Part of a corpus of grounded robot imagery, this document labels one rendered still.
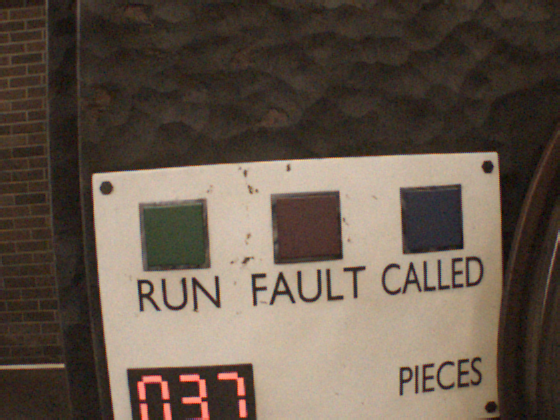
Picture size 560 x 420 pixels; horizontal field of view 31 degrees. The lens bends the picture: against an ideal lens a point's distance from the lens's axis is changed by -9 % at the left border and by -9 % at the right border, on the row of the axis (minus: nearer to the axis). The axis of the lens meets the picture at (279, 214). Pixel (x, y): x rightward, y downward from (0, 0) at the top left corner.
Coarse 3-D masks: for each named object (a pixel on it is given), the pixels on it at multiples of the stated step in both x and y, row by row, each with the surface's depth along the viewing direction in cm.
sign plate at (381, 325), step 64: (128, 192) 65; (192, 192) 66; (256, 192) 66; (320, 192) 66; (384, 192) 67; (128, 256) 65; (256, 256) 66; (384, 256) 67; (448, 256) 68; (128, 320) 65; (192, 320) 66; (256, 320) 66; (320, 320) 67; (384, 320) 68; (448, 320) 68; (128, 384) 65; (192, 384) 66; (256, 384) 67; (320, 384) 67; (384, 384) 68; (448, 384) 68
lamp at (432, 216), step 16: (416, 192) 67; (432, 192) 67; (448, 192) 67; (416, 208) 67; (432, 208) 67; (448, 208) 67; (416, 224) 67; (432, 224) 67; (448, 224) 67; (416, 240) 67; (432, 240) 67; (448, 240) 67
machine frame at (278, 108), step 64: (64, 0) 74; (128, 0) 67; (192, 0) 67; (256, 0) 68; (320, 0) 68; (384, 0) 69; (448, 0) 69; (512, 0) 70; (64, 64) 74; (128, 64) 67; (192, 64) 67; (256, 64) 68; (320, 64) 68; (384, 64) 69; (448, 64) 69; (512, 64) 70; (64, 128) 74; (128, 128) 67; (192, 128) 67; (256, 128) 68; (320, 128) 68; (384, 128) 69; (448, 128) 70; (512, 128) 70; (64, 192) 75; (512, 192) 70; (64, 256) 75; (64, 320) 75
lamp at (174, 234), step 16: (144, 208) 65; (160, 208) 65; (176, 208) 65; (192, 208) 65; (144, 224) 65; (160, 224) 65; (176, 224) 65; (192, 224) 65; (160, 240) 65; (176, 240) 65; (192, 240) 65; (160, 256) 65; (176, 256) 65; (192, 256) 65
